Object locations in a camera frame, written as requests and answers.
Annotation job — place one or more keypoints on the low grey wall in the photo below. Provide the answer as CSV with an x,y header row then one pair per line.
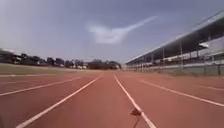
x,y
196,69

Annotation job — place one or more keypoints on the row of dark buildings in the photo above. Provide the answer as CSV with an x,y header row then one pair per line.
x,y
30,61

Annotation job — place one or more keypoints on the dry grass field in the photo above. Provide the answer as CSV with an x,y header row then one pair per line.
x,y
30,68

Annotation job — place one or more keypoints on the red running track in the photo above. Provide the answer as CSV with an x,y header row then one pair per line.
x,y
103,103

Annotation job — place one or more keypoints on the roofed grandstand building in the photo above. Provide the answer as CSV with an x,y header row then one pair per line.
x,y
193,41

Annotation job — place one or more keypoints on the row of trees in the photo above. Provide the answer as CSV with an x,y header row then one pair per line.
x,y
103,64

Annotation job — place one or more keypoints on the pale kerb strip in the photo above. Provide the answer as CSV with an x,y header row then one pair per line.
x,y
20,75

